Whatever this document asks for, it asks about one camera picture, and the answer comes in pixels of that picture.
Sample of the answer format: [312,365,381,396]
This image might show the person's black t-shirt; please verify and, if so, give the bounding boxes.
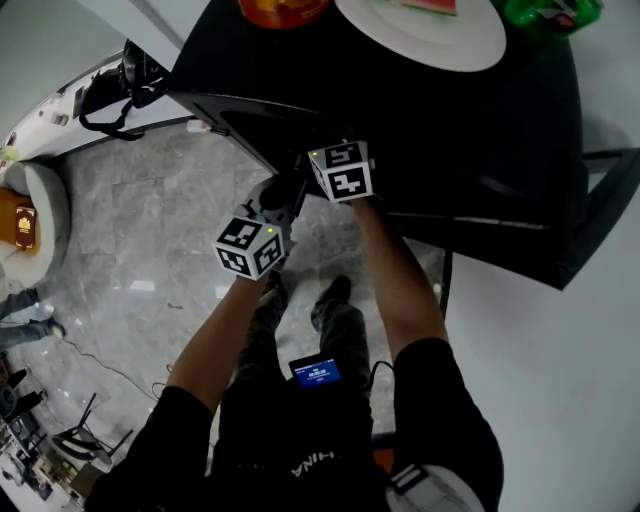
[84,337,504,512]

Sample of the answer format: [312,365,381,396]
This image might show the green bottle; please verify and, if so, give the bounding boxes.
[502,0,606,39]

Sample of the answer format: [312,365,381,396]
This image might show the person's right forearm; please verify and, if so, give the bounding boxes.
[349,194,449,361]

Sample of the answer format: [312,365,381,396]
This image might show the thin black floor cable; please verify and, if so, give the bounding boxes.
[59,337,169,401]

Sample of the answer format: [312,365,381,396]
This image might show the person's right shoe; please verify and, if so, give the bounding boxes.
[322,274,353,305]

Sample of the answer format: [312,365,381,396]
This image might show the small blue-screen device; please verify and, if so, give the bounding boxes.
[288,355,343,389]

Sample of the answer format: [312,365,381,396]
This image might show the dark red book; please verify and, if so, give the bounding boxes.
[14,204,37,250]

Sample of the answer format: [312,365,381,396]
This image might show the person's grey trousers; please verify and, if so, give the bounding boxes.
[234,282,371,401]

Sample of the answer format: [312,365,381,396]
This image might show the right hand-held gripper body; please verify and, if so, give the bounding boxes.
[307,140,376,204]

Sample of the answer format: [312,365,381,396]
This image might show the white round plate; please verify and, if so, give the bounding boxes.
[333,0,507,73]

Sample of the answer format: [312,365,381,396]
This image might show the black chair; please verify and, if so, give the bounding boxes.
[49,392,135,466]

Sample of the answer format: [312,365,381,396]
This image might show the black device cable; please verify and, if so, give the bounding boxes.
[368,359,396,399]

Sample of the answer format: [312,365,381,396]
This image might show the person's right shoulder strap pad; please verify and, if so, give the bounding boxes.
[384,462,481,512]

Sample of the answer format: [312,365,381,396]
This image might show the orange cushion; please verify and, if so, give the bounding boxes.
[0,187,39,256]

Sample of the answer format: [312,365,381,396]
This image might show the black mini fridge cabinet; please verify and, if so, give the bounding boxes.
[167,0,640,291]

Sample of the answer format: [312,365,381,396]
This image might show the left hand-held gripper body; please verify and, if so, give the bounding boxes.
[212,202,299,281]

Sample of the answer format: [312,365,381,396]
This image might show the person's left forearm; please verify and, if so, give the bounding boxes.
[166,272,281,416]

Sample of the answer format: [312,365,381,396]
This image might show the black backpack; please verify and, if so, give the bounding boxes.
[78,39,169,141]

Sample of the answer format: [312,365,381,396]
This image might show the red watermelon slice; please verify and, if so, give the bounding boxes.
[394,0,459,16]

